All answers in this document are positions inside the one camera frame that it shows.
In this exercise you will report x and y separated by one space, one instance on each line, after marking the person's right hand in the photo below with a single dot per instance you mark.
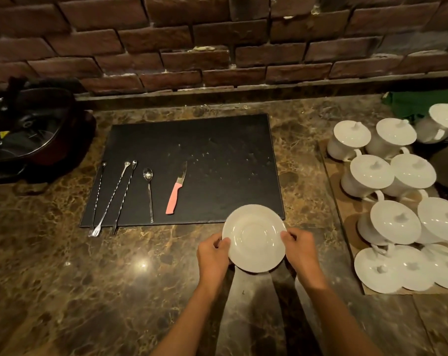
305 255

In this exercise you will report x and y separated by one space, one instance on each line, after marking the person's left hand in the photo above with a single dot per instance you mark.
211 259

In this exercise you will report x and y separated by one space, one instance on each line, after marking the person's right thumb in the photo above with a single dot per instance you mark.
288 236

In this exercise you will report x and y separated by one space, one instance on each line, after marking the person's left thumb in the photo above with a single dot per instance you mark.
223 243

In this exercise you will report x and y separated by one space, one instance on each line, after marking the white saucer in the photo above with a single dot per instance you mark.
253 239

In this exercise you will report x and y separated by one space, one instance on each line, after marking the person's left forearm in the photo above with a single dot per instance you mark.
194 318

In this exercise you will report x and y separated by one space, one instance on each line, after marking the person's right forearm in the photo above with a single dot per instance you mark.
339 322

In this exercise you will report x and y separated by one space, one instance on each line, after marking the brown cardboard sheet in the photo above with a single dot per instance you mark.
342 203

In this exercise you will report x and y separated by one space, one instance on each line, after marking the black rectangular placemat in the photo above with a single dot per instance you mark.
209 166

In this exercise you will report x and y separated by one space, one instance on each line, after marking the small silver spoon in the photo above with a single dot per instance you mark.
150 192

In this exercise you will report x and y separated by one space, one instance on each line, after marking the group of white lidded cups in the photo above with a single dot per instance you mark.
394 222

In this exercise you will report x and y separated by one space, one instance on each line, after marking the long twisted bar fork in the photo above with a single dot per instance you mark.
125 192
99 192
114 194

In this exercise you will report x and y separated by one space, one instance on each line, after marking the green cloth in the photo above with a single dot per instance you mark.
405 103

